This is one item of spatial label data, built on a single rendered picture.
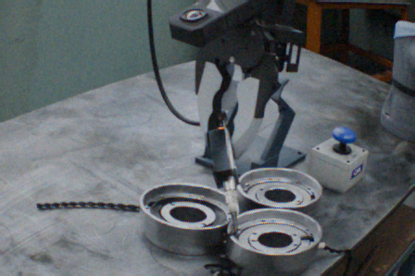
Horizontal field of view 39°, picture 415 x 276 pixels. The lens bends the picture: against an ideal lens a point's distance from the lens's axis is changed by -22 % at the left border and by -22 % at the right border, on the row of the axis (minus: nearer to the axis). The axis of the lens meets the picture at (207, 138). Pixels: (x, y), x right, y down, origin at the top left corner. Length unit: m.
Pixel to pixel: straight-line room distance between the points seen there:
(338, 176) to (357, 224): 0.10
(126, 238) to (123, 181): 0.15
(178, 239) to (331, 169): 0.28
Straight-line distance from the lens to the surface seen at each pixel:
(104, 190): 0.85
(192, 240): 0.71
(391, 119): 1.18
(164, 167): 0.93
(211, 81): 0.76
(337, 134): 0.91
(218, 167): 0.73
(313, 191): 0.84
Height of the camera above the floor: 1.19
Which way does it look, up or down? 22 degrees down
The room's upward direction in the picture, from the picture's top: 6 degrees clockwise
